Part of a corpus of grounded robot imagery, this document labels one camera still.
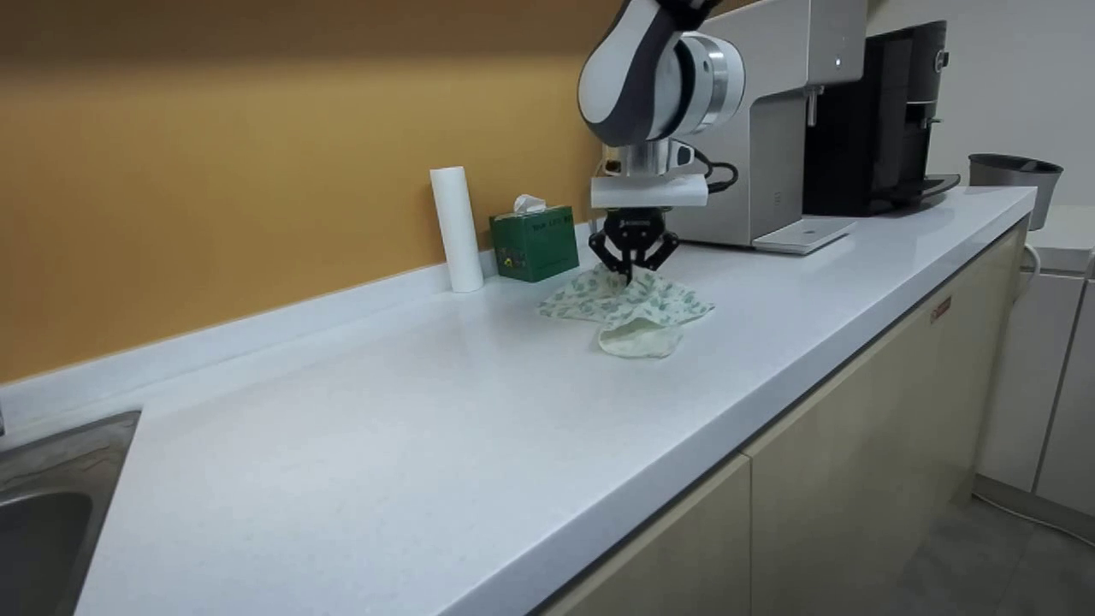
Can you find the beige base cabinet door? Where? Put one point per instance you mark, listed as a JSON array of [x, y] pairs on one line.
[[867, 431], [672, 559]]

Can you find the white tissue in box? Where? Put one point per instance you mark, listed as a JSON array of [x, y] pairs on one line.
[[530, 202]]

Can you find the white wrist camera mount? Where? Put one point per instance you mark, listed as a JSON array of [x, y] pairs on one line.
[[649, 194]]

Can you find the green tissue box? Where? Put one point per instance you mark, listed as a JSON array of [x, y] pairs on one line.
[[536, 243]]

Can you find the white paper towel roll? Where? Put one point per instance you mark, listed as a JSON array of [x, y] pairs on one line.
[[458, 228]]

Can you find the grey waste bin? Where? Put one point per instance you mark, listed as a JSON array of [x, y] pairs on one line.
[[1016, 184]]

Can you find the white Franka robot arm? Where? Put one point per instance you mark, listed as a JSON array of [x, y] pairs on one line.
[[654, 79]]

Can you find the white low cabinet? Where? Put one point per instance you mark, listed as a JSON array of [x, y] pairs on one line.
[[1050, 363]]

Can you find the black coffee machine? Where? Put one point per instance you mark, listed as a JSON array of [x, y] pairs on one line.
[[884, 125]]

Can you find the silver coffee machine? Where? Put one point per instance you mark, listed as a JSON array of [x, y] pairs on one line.
[[789, 125]]

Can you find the stainless steel sink basin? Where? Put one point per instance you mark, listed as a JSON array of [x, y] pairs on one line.
[[52, 525]]

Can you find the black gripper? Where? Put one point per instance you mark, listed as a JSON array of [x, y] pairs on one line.
[[636, 234]]

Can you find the green patterned white towel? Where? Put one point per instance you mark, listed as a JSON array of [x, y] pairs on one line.
[[638, 311]]

